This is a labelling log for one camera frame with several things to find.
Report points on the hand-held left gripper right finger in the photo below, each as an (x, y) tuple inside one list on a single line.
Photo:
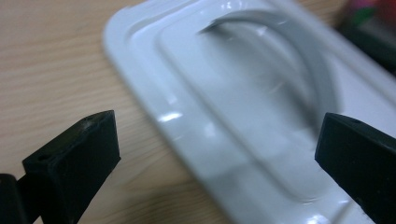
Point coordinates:
[(358, 161)]

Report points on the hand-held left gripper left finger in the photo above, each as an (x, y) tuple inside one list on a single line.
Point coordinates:
[(74, 168)]

